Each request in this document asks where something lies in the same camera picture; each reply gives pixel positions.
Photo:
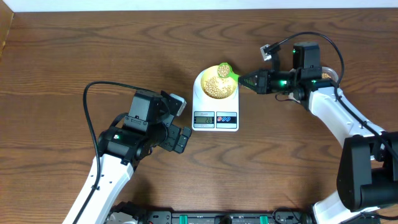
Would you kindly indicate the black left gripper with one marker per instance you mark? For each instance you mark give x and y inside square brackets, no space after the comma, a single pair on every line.
[170,142]

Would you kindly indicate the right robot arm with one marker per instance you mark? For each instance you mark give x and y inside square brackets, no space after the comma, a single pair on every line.
[367,174]

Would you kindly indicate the white digital kitchen scale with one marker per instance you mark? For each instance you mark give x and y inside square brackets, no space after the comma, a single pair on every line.
[210,114]

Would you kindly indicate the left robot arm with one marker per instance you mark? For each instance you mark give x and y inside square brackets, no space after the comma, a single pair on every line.
[119,152]

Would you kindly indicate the soybeans in yellow bowl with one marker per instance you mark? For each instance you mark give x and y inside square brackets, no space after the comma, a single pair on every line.
[219,88]

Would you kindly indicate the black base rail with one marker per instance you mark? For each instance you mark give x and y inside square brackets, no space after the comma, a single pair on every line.
[127,212]

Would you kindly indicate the yellow plastic bowl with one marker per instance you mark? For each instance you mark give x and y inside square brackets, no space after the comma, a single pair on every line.
[211,72]

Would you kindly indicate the green plastic measuring scoop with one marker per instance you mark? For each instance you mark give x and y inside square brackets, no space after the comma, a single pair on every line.
[225,71]

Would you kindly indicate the pile of dried soybeans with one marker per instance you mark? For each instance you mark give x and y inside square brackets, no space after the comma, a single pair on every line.
[325,75]

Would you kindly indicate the clear plastic bean container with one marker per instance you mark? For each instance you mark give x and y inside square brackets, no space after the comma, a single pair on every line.
[331,72]

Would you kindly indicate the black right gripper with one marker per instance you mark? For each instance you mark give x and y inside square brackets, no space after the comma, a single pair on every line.
[262,84]

